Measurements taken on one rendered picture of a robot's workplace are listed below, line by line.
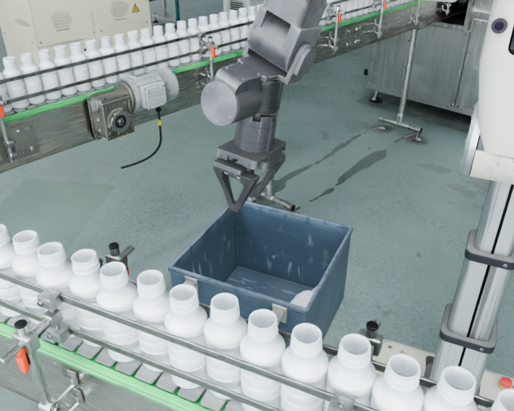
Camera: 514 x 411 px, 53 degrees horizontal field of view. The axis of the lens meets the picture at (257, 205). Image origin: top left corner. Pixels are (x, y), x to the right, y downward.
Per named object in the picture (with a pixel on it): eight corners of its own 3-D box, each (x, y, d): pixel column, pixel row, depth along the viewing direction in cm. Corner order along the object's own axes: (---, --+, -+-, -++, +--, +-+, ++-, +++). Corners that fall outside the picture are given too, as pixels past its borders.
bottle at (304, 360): (322, 402, 74) (331, 318, 66) (322, 439, 69) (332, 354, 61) (281, 399, 75) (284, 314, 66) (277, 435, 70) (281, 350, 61)
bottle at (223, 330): (255, 379, 78) (255, 296, 69) (233, 408, 73) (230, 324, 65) (223, 363, 80) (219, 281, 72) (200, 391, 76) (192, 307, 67)
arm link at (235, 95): (321, 46, 67) (269, 14, 69) (272, 55, 58) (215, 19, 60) (286, 123, 73) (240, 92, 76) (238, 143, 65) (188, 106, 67)
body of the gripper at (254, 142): (214, 159, 74) (220, 110, 70) (249, 140, 82) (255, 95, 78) (254, 174, 71) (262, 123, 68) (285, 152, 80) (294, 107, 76)
